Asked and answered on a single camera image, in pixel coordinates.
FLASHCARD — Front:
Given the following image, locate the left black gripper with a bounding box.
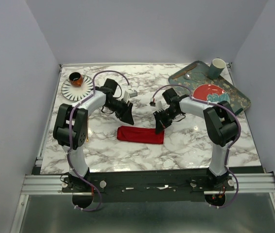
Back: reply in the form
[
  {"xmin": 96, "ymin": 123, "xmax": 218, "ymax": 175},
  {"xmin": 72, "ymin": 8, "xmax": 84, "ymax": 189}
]
[{"xmin": 104, "ymin": 98, "xmax": 135, "ymax": 125}]

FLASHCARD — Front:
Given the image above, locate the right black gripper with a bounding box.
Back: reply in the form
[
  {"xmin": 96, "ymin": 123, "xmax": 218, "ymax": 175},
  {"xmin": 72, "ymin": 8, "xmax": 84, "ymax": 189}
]
[{"xmin": 153, "ymin": 107, "xmax": 180, "ymax": 134}]

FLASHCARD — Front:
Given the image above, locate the red cloth napkin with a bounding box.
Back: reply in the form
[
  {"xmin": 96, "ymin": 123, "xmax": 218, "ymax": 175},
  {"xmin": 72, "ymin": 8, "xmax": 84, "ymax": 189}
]
[{"xmin": 117, "ymin": 126, "xmax": 164, "ymax": 145}]

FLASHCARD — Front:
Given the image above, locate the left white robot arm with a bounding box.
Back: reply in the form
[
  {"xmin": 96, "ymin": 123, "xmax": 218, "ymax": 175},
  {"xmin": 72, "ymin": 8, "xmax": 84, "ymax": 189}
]
[{"xmin": 53, "ymin": 79, "xmax": 138, "ymax": 192}]

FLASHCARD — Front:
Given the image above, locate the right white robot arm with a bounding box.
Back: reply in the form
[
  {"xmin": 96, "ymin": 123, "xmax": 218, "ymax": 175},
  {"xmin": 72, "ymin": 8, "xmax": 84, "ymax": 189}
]
[{"xmin": 149, "ymin": 88, "xmax": 241, "ymax": 190}]

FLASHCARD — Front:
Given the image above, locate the silver spoon on tray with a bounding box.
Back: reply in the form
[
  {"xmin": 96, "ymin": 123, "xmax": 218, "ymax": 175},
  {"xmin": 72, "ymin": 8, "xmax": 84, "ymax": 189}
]
[{"xmin": 181, "ymin": 73, "xmax": 191, "ymax": 80}]

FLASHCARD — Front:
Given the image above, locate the striped white saucer plate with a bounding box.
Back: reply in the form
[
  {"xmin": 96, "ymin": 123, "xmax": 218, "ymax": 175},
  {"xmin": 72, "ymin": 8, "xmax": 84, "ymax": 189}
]
[{"xmin": 61, "ymin": 75, "xmax": 93, "ymax": 101}]

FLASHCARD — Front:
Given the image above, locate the red blue patterned plate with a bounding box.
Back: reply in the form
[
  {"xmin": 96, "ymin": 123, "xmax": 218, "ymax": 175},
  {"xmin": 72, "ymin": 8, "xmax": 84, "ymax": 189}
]
[{"xmin": 193, "ymin": 84, "xmax": 230, "ymax": 103}]

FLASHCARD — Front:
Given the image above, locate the green floral tray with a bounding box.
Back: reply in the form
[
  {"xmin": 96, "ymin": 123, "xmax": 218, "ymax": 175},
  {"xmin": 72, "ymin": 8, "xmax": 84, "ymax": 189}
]
[{"xmin": 168, "ymin": 61, "xmax": 251, "ymax": 114}]

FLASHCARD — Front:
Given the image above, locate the brown black teacup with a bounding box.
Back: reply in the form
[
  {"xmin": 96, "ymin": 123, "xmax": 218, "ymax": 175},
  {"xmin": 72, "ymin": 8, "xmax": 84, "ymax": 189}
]
[{"xmin": 69, "ymin": 72, "xmax": 84, "ymax": 87}]

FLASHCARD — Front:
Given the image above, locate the dark green white cup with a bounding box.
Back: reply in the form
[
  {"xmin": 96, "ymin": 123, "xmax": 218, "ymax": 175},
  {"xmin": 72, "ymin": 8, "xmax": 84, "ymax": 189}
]
[{"xmin": 208, "ymin": 58, "xmax": 226, "ymax": 80}]

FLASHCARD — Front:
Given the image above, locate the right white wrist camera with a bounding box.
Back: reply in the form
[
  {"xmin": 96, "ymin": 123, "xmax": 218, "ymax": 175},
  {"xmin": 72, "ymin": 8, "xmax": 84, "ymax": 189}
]
[{"xmin": 149, "ymin": 99, "xmax": 163, "ymax": 112}]

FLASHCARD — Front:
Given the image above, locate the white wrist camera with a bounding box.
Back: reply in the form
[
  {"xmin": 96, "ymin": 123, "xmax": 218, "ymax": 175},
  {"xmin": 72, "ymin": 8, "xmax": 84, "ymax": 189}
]
[
  {"xmin": 149, "ymin": 99, "xmax": 163, "ymax": 112},
  {"xmin": 122, "ymin": 85, "xmax": 138, "ymax": 103}
]

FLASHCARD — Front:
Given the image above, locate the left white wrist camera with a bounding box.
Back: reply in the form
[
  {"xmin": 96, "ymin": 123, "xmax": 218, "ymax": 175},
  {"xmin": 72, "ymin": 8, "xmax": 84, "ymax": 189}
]
[{"xmin": 122, "ymin": 85, "xmax": 138, "ymax": 103}]

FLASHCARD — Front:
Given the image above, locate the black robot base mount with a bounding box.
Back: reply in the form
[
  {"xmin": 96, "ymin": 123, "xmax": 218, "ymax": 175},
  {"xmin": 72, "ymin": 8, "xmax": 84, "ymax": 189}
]
[{"xmin": 62, "ymin": 168, "xmax": 235, "ymax": 209}]

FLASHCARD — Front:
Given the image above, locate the aluminium rail frame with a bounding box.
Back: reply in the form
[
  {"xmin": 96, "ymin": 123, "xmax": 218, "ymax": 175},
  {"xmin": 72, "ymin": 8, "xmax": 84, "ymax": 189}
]
[{"xmin": 12, "ymin": 166, "xmax": 275, "ymax": 233}]

